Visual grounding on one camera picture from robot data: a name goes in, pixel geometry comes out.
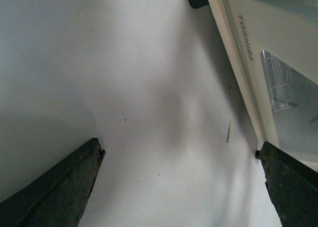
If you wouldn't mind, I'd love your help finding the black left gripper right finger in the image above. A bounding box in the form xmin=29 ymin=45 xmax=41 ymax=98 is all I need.
xmin=255 ymin=141 xmax=318 ymax=227

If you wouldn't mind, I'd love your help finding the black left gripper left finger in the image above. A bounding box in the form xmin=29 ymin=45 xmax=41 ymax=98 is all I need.
xmin=0 ymin=138 xmax=105 ymax=227

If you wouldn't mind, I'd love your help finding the cream Toshiba toaster oven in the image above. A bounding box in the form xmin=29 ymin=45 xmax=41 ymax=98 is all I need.
xmin=188 ymin=0 xmax=318 ymax=161

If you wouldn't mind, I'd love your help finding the small dry leaf fragment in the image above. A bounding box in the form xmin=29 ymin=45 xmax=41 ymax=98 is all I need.
xmin=226 ymin=119 xmax=231 ymax=143

